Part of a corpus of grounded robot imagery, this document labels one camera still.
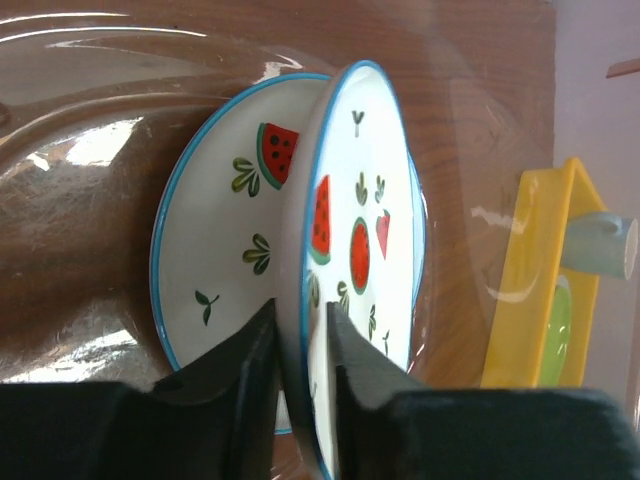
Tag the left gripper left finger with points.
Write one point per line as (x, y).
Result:
(213, 419)

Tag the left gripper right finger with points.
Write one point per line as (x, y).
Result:
(391, 426)

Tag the watermelon plate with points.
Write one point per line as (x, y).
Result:
(215, 243)
(353, 234)

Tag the pink translucent plastic bin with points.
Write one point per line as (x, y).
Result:
(99, 98)

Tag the green plate white rim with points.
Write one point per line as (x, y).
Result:
(558, 334)

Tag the yellow plastic tray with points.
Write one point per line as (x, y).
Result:
(547, 199)

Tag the light blue mug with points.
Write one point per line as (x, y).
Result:
(601, 243)

